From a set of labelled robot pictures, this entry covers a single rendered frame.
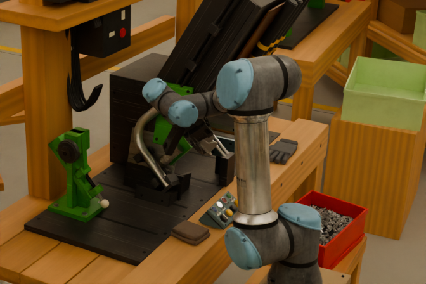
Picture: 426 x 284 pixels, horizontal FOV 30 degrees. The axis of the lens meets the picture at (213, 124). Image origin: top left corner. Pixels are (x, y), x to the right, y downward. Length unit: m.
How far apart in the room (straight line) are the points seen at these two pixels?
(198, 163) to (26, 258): 0.81
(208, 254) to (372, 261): 1.87
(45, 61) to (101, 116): 3.18
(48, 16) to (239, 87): 0.70
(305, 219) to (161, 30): 1.45
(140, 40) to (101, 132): 2.30
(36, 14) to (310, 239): 1.01
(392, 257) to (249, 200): 2.30
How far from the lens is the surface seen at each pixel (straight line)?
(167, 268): 2.28
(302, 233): 2.07
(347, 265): 2.56
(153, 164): 2.60
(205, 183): 2.75
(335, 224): 2.60
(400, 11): 5.47
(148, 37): 3.19
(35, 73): 2.52
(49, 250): 2.42
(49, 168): 2.63
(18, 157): 5.07
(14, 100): 2.55
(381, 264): 4.13
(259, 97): 1.89
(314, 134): 3.21
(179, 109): 2.22
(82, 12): 2.39
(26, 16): 2.36
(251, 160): 1.94
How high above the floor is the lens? 2.15
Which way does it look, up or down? 23 degrees down
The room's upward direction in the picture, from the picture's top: 3 degrees clockwise
